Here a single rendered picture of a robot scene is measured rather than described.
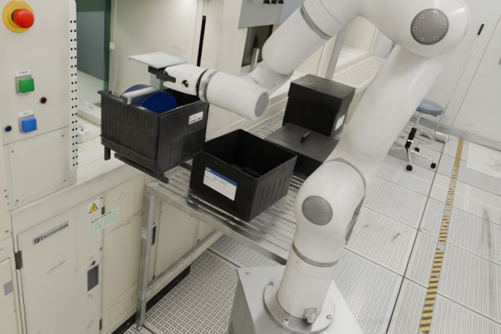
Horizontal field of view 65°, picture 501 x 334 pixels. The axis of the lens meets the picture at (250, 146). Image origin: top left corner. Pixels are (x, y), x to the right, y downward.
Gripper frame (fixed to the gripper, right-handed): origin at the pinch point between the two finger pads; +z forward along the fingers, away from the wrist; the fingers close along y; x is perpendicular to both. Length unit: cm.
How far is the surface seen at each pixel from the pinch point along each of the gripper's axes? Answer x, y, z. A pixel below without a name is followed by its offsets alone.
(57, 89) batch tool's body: -7.8, -19.0, 15.7
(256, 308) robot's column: -49, -9, -46
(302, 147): -39, 70, -21
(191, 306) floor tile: -125, 39, 2
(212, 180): -40.6, 20.9, -8.7
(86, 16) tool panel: -9, 52, 94
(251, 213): -46, 21, -26
